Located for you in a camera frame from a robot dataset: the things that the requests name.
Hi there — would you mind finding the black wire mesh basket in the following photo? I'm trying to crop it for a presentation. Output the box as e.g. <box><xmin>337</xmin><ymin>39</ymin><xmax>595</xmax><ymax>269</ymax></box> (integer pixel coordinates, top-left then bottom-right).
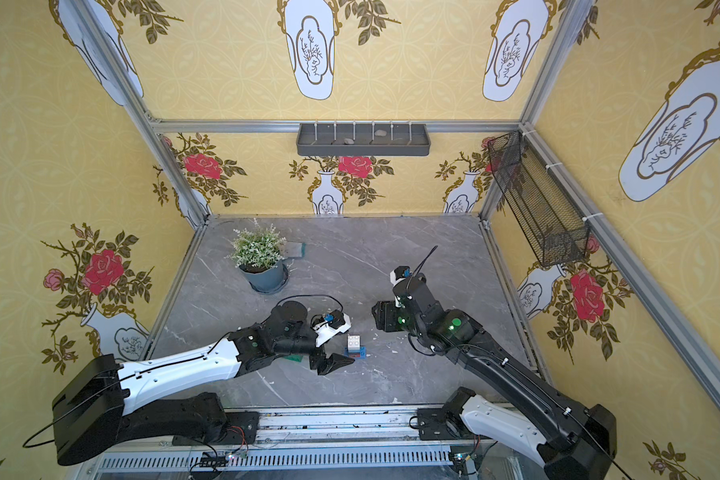
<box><xmin>486</xmin><ymin>132</ymin><xmax>590</xmax><ymax>267</ymax></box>

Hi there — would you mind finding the grey teal sponge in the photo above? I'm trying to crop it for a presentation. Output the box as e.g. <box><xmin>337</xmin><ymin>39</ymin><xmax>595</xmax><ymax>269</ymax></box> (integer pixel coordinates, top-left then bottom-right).
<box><xmin>283</xmin><ymin>242</ymin><xmax>306</xmax><ymax>259</ymax></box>

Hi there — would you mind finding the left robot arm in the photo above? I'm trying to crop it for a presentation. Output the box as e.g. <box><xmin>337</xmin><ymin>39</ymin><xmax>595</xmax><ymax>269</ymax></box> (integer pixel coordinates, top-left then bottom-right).
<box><xmin>52</xmin><ymin>300</ymin><xmax>353</xmax><ymax>466</ymax></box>

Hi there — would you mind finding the white lego brick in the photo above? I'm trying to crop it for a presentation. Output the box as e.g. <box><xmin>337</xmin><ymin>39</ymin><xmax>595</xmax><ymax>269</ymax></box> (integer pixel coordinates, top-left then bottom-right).
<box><xmin>347</xmin><ymin>335</ymin><xmax>362</xmax><ymax>354</ymax></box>

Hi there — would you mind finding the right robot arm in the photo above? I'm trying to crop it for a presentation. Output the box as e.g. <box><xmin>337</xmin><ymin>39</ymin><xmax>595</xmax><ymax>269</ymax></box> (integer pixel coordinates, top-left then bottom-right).
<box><xmin>372</xmin><ymin>266</ymin><xmax>617</xmax><ymax>479</ymax></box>

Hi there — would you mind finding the aluminium rail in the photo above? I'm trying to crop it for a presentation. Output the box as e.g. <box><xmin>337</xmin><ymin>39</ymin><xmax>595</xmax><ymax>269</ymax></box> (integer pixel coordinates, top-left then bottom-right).
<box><xmin>76</xmin><ymin>405</ymin><xmax>540</xmax><ymax>479</ymax></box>

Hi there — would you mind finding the grey wall tray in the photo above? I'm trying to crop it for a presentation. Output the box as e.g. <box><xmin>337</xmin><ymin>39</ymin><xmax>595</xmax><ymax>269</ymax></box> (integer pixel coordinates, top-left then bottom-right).
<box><xmin>296</xmin><ymin>121</ymin><xmax>432</xmax><ymax>157</ymax></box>

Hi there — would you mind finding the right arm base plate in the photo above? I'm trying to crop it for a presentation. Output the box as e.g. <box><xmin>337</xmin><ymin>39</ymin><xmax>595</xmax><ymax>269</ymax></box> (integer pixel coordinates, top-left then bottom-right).
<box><xmin>415</xmin><ymin>407</ymin><xmax>463</xmax><ymax>441</ymax></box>

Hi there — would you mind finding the long blue lego brick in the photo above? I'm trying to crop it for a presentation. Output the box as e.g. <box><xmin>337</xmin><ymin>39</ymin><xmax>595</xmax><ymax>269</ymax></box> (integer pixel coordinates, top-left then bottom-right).
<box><xmin>344</xmin><ymin>347</ymin><xmax>367</xmax><ymax>359</ymax></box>

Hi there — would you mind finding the potted plant grey pot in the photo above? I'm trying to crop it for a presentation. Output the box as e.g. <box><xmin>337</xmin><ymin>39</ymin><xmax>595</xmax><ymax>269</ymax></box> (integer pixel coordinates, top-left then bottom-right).
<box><xmin>229</xmin><ymin>221</ymin><xmax>288</xmax><ymax>294</ymax></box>

